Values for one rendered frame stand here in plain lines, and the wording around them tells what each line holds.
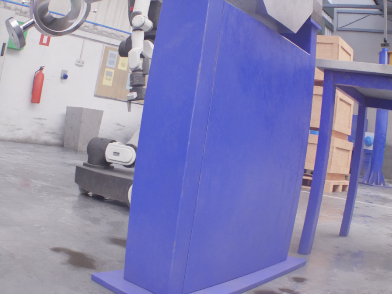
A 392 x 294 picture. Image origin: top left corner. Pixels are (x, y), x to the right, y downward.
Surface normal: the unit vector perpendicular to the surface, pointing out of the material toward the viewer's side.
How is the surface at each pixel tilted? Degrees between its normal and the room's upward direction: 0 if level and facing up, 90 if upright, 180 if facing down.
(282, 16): 90
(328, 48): 90
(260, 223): 90
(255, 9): 135
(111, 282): 0
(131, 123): 90
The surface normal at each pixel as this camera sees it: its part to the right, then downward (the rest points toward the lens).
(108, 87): 0.75, 0.13
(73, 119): -0.57, 0.00
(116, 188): -0.35, -0.02
